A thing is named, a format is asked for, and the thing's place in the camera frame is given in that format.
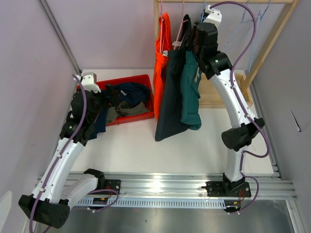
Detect blue hanger of navy shorts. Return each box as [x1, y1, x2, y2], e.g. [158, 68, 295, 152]
[223, 0, 253, 48]

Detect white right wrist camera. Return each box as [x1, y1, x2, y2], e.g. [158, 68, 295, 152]
[202, 5, 222, 28]

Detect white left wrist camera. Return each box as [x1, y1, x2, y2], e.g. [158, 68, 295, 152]
[72, 72, 101, 94]

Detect wooden clothes rack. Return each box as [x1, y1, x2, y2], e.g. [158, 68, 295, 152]
[152, 0, 302, 109]

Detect light blue wire hanger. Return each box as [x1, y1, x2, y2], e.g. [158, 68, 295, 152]
[247, 0, 271, 73]

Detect teal green shorts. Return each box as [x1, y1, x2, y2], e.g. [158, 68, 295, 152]
[180, 51, 202, 131]

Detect olive green shorts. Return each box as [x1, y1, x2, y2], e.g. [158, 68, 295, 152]
[106, 101, 150, 125]

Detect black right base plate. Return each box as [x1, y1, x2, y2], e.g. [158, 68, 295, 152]
[201, 181, 251, 198]

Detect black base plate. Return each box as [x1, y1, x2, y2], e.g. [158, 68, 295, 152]
[201, 181, 251, 198]
[96, 179, 121, 196]

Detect slotted grey cable duct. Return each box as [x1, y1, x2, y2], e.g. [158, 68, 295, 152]
[76, 197, 226, 209]

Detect pink hanger of grey shorts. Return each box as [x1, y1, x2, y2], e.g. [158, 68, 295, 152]
[172, 0, 189, 50]

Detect aluminium mounting rail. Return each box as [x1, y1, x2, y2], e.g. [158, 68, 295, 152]
[104, 172, 297, 200]

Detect orange shorts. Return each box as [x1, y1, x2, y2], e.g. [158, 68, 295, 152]
[153, 13, 172, 121]

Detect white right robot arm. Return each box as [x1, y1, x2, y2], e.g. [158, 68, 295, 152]
[190, 22, 265, 196]

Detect red plastic tray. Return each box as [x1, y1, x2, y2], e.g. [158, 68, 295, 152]
[71, 74, 155, 127]

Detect dark grey shorts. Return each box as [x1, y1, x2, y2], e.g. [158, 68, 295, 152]
[155, 17, 191, 142]

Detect pink hanger of orange shorts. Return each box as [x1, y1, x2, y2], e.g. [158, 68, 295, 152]
[158, 0, 172, 57]

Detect navy blue shorts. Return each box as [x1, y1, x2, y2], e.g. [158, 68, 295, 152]
[89, 82, 151, 140]

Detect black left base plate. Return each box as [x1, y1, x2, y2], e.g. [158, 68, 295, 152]
[96, 179, 121, 196]

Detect blue hanger of teal shorts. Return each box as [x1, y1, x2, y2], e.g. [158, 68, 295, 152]
[200, 0, 206, 23]

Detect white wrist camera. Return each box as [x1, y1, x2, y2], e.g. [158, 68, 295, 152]
[202, 5, 222, 28]
[72, 72, 101, 94]

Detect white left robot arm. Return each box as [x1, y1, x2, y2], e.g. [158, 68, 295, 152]
[18, 84, 120, 233]

